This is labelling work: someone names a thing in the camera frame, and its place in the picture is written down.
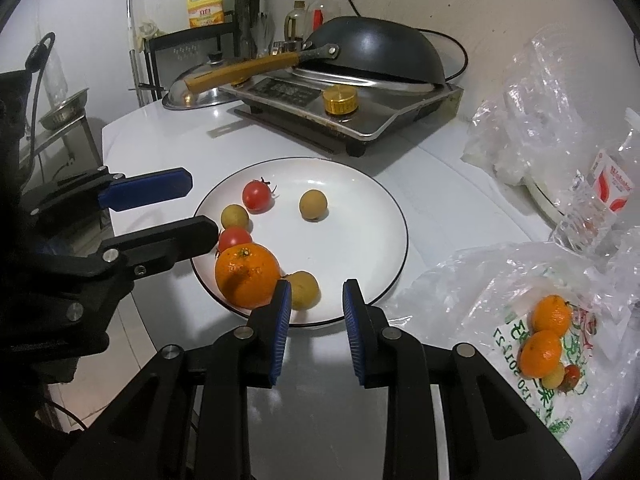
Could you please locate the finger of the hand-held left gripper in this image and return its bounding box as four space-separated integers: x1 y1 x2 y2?
75 215 219 281
35 165 193 223

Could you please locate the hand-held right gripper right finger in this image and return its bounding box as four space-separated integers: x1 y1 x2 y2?
342 279 583 480

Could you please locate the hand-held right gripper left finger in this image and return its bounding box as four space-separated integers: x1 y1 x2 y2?
55 279 293 480

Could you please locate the tan longan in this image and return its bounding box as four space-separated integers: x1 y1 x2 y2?
221 203 250 231
299 189 329 222
542 362 568 390
285 270 321 311

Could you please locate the small orange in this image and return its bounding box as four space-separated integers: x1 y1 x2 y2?
519 330 564 379
215 242 282 310
531 295 573 335

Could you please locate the white plate with dark rim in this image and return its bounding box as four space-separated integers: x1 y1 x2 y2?
191 156 410 328

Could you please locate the printed clear plastic bag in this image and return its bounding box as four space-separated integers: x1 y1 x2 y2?
380 240 640 466

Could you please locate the metal stand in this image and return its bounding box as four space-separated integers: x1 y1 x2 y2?
20 115 103 176

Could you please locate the steel pot lid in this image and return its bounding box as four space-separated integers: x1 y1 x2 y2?
161 50 256 111

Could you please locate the steel basin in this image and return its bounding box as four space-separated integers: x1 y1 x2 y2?
39 86 91 131

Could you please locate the grey pole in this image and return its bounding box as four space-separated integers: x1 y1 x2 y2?
124 0 143 108

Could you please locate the black metal rack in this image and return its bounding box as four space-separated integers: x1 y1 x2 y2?
142 10 241 106

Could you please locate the yellow detergent bottle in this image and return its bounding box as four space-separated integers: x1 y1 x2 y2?
186 0 224 30

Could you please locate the gold stove knob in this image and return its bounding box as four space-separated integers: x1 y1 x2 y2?
322 86 358 116

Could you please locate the steel gas stove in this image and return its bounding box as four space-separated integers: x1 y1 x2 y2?
218 72 465 157

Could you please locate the white dish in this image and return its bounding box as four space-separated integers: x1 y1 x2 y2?
492 160 576 228

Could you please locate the clear bottle with red label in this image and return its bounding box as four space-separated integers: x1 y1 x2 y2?
306 0 343 36

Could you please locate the crumpled clear plastic bag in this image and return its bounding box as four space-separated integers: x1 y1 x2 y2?
460 25 640 196

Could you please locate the clear water bottle red label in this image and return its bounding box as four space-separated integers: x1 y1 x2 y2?
552 127 640 256

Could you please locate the black wok with wooden handle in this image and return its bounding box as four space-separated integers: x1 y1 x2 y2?
184 16 447 93

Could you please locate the black stove power cable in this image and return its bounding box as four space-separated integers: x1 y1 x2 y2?
314 0 469 83

